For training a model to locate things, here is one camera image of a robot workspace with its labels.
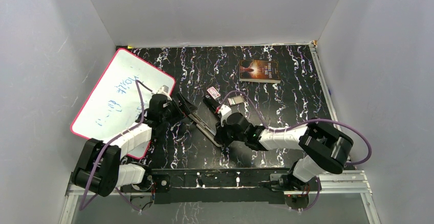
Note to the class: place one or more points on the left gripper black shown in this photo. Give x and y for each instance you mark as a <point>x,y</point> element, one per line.
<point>183,110</point>

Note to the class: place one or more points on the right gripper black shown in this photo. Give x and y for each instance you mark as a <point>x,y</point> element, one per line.
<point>220,136</point>

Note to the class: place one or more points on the white stapler black handle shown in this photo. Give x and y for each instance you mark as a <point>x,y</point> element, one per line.
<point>204,128</point>

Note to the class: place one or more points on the cardboard staple tray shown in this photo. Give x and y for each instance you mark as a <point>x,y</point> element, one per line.
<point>236,100</point>

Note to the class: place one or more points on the small red staple box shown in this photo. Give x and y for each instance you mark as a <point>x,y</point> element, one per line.
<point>213,92</point>

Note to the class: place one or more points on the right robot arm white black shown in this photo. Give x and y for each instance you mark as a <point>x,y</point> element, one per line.
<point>327,148</point>

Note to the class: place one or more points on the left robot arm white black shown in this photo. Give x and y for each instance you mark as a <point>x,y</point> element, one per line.
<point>99,167</point>

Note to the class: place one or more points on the pink-framed whiteboard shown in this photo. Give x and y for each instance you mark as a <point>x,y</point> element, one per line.
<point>115,101</point>

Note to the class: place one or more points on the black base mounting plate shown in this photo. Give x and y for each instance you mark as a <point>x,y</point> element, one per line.
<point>270,185</point>

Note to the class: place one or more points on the dark paperback book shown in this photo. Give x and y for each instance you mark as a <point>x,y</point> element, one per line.
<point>261,71</point>

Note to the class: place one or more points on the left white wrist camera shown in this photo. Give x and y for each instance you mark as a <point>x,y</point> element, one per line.
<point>164,90</point>

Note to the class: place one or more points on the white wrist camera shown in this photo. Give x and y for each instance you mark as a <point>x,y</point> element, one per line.
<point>224,112</point>
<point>164,90</point>

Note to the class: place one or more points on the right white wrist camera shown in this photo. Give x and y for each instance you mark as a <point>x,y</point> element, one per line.
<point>224,112</point>

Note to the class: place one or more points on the aluminium frame rail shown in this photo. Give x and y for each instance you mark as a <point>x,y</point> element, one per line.
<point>345,198</point>

